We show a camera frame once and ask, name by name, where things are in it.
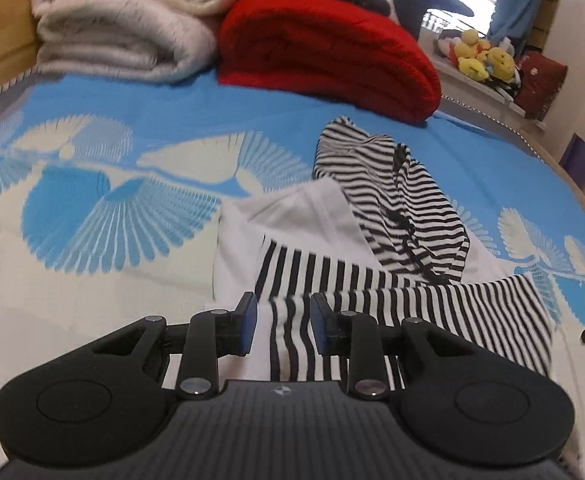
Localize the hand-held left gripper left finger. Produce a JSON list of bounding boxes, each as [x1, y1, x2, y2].
[[86, 292, 258, 401]]

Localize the yellow plush toy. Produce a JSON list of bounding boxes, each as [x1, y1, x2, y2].
[[487, 48, 516, 81], [457, 57, 491, 81], [453, 29, 488, 59]]

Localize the blue curtain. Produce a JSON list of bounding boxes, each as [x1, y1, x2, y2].
[[487, 0, 569, 54]]

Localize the folded red knitted blanket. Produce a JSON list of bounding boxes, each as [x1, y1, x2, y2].
[[217, 0, 443, 126]]

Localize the purple box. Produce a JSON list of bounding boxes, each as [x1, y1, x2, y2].
[[558, 132, 585, 189]]

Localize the dark red bag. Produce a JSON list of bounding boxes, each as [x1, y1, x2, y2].
[[513, 50, 569, 121]]

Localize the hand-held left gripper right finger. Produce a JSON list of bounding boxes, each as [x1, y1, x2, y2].
[[311, 293, 479, 401]]

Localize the blue white printed bed sheet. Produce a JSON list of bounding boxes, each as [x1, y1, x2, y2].
[[0, 67, 585, 480]]

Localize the folded white fluffy blanket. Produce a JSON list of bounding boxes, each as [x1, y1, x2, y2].
[[31, 0, 239, 84]]

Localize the black white striped shirt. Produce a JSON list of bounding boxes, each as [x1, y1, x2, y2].
[[254, 116, 557, 392]]

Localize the yellow plush toys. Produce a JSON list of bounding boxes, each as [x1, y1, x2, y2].
[[421, 35, 549, 134]]

